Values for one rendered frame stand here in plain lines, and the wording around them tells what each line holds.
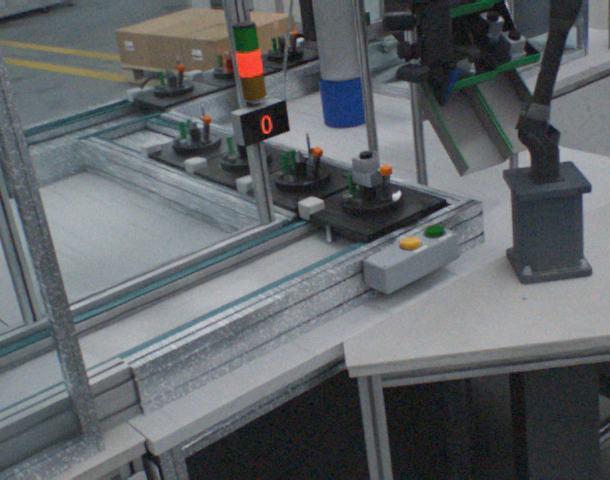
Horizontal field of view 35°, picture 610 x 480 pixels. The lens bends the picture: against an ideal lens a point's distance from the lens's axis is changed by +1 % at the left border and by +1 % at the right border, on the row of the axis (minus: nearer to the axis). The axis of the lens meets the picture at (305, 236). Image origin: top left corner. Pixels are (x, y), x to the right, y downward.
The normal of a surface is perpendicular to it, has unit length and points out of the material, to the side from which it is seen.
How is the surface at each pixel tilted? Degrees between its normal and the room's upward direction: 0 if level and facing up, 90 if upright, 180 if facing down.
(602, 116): 90
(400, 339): 0
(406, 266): 90
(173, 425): 0
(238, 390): 0
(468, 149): 45
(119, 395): 90
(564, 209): 90
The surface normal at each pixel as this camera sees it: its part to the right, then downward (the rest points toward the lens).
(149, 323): -0.13, -0.91
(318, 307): 0.62, 0.25
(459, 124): 0.24, -0.43
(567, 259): 0.03, 0.40
